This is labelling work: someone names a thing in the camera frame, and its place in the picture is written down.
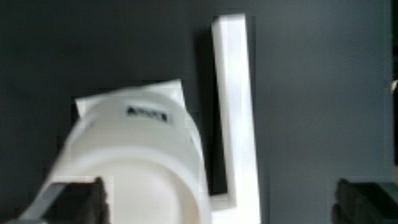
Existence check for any white lamp base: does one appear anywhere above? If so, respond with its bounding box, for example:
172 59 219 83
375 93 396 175
75 79 187 116

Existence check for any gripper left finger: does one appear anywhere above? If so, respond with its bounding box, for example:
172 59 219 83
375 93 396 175
18 178 110 224

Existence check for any white lamp shade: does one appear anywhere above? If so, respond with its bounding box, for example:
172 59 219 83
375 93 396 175
46 88 211 224

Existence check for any white right rail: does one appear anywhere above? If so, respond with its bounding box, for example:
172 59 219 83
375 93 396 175
211 14 261 224

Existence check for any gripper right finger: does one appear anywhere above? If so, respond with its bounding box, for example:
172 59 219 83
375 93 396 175
332 179 398 224

